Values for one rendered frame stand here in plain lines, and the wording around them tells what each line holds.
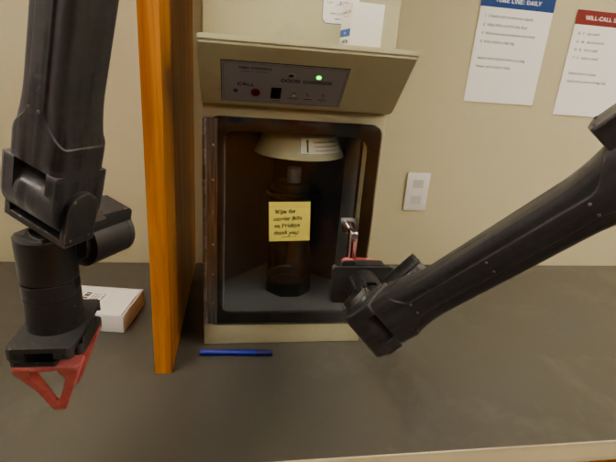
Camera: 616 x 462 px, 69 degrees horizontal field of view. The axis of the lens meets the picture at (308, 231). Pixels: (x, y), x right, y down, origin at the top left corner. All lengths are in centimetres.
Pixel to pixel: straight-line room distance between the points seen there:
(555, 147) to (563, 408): 83
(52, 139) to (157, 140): 30
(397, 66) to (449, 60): 62
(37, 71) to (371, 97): 50
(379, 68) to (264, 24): 20
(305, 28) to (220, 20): 14
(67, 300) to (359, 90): 51
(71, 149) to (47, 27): 10
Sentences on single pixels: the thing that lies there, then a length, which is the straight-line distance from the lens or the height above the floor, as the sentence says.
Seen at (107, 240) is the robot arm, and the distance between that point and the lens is 56.
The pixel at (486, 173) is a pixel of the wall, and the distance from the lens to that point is 145.
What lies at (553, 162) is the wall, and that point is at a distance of 156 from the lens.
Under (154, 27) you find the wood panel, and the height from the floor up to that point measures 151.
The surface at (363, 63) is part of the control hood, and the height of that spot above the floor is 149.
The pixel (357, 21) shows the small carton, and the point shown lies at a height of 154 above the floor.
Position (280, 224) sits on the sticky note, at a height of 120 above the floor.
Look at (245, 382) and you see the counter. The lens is 86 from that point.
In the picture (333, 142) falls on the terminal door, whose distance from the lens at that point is 81.
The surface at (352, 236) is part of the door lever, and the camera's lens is 80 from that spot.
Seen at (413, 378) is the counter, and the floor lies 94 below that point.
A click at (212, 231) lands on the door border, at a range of 83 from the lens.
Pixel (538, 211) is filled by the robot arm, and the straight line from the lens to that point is 46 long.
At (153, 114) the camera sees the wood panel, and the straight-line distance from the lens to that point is 72.
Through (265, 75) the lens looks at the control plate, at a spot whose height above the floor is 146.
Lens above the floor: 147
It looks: 20 degrees down
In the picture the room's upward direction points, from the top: 4 degrees clockwise
